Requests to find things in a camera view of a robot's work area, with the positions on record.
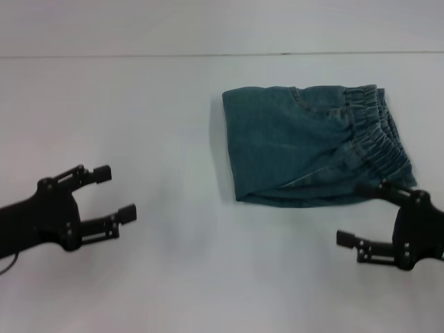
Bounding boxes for black cable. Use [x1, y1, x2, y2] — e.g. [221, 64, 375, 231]
[0, 252, 21, 275]

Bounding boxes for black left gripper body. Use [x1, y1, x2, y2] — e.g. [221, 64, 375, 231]
[0, 176, 83, 260]

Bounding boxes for blue denim shorts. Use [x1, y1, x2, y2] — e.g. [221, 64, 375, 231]
[221, 84, 418, 208]

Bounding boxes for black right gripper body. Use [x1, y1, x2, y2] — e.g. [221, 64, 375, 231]
[391, 189, 444, 271]

